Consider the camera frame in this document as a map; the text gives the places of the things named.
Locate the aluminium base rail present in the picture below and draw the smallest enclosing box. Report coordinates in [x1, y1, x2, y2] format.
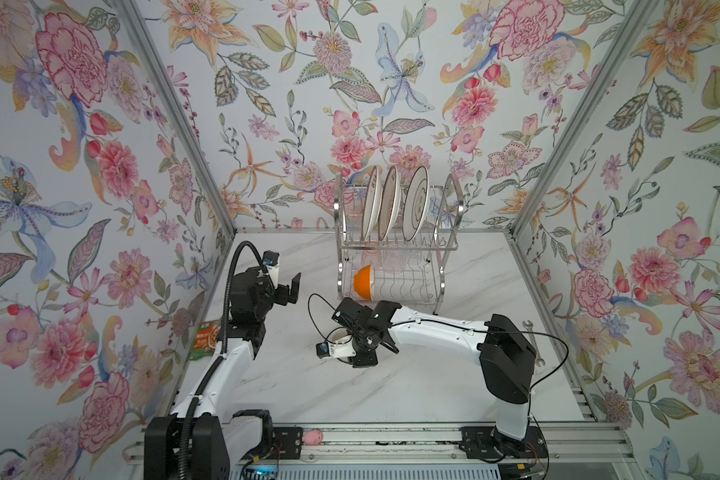
[125, 419, 637, 480]

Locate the white plate left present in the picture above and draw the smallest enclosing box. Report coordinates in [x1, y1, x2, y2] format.
[361, 166, 382, 241]

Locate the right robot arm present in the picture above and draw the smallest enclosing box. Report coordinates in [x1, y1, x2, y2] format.
[316, 297, 537, 443]

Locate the green snack packet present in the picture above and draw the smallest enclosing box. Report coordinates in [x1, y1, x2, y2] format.
[188, 320, 220, 361]

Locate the pink small toy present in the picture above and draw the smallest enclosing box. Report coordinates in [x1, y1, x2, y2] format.
[302, 429, 324, 446]

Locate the black corrugated cable hose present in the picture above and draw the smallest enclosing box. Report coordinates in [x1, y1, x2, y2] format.
[176, 241, 268, 480]

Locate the two-tier metal dish rack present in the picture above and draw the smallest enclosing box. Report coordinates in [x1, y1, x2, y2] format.
[333, 174, 466, 314]

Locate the aluminium corner frame post left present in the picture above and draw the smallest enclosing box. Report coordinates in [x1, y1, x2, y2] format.
[113, 0, 237, 239]

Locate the white plate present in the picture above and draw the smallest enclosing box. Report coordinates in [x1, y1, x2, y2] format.
[378, 166, 402, 242]
[402, 166, 429, 242]
[361, 166, 382, 241]

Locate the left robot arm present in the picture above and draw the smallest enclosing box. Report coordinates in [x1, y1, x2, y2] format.
[143, 267, 301, 479]

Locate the aluminium corner frame post right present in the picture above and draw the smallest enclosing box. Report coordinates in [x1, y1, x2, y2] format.
[507, 0, 655, 240]

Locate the metal wrench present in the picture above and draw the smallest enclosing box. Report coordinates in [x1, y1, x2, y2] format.
[522, 320, 545, 368]

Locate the white plate right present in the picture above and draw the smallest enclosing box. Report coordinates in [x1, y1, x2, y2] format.
[402, 166, 429, 242]

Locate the orange white bowl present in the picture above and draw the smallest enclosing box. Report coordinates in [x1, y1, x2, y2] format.
[352, 265, 374, 301]

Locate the white plate middle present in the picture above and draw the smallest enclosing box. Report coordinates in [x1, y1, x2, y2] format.
[378, 166, 402, 242]

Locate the aluminium corner frame post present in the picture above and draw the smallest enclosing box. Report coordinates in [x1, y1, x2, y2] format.
[113, 0, 237, 239]
[507, 0, 655, 240]

